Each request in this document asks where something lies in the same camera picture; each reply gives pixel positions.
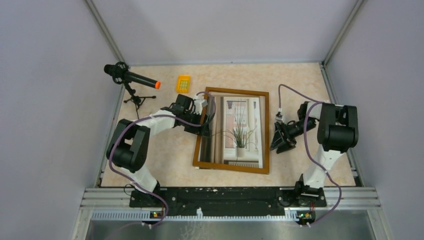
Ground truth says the black microphone orange tip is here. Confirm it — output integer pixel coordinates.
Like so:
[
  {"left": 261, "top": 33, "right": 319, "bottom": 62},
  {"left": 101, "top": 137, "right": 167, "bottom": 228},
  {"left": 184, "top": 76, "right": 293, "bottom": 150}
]
[{"left": 103, "top": 61, "right": 161, "bottom": 89}]

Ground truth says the black mini tripod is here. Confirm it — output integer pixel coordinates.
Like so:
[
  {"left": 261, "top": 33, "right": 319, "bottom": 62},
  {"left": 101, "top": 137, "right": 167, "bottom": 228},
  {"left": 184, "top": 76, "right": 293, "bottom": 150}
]
[{"left": 123, "top": 82, "right": 157, "bottom": 119}]

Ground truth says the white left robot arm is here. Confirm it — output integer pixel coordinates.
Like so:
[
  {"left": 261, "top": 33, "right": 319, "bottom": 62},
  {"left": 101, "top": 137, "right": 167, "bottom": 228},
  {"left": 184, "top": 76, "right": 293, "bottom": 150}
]
[{"left": 105, "top": 94, "right": 217, "bottom": 207}]

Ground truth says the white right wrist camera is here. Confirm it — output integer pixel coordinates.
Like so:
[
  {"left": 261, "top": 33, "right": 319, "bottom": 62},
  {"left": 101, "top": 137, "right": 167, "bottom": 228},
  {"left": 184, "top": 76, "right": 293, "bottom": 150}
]
[{"left": 275, "top": 111, "right": 285, "bottom": 123}]

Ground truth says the plant window photo print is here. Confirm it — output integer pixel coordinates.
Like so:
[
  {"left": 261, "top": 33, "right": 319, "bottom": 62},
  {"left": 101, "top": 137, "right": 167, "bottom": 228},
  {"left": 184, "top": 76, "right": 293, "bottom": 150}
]
[{"left": 197, "top": 92, "right": 266, "bottom": 169}]

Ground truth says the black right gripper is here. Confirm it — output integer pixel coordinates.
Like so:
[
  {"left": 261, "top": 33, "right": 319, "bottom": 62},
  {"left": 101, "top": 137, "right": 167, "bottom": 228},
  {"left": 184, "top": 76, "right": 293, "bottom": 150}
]
[{"left": 270, "top": 118, "right": 317, "bottom": 154}]

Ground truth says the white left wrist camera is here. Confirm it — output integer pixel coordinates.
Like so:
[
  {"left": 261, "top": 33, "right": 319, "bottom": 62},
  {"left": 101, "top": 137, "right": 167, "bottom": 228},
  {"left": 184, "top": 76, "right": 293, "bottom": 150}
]
[{"left": 192, "top": 95, "right": 208, "bottom": 115}]

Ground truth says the aluminium front rail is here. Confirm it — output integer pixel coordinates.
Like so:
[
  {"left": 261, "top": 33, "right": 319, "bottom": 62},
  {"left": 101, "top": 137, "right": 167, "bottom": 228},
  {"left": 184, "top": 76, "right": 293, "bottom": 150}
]
[{"left": 72, "top": 186, "right": 393, "bottom": 240}]

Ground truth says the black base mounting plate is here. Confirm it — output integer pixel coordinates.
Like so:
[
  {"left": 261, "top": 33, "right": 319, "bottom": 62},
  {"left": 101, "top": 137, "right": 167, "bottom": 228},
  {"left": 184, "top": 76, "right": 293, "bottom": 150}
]
[{"left": 129, "top": 186, "right": 327, "bottom": 217}]

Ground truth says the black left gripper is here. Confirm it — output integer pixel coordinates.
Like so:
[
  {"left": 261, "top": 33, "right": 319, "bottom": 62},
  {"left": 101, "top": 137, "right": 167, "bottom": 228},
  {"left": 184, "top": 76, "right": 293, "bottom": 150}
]
[{"left": 182, "top": 109, "right": 211, "bottom": 138}]

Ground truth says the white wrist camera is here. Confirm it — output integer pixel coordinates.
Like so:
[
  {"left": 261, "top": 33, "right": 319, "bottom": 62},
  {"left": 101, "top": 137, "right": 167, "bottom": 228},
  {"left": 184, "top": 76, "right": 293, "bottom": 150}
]
[
  {"left": 192, "top": 95, "right": 208, "bottom": 115},
  {"left": 275, "top": 111, "right": 285, "bottom": 123}
]

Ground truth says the wooden picture frame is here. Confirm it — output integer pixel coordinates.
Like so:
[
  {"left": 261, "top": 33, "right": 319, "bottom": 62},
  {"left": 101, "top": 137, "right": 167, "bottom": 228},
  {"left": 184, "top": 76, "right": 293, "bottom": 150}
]
[{"left": 192, "top": 87, "right": 270, "bottom": 174}]

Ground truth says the yellow plastic box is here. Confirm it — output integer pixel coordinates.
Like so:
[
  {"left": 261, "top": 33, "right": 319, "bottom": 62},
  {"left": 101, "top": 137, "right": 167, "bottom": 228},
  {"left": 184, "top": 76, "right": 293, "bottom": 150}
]
[{"left": 175, "top": 74, "right": 191, "bottom": 94}]

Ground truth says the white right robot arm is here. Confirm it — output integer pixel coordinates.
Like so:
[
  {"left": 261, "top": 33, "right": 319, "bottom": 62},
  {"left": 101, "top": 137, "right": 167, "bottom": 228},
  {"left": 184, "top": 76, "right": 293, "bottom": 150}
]
[{"left": 270, "top": 101, "right": 359, "bottom": 206}]

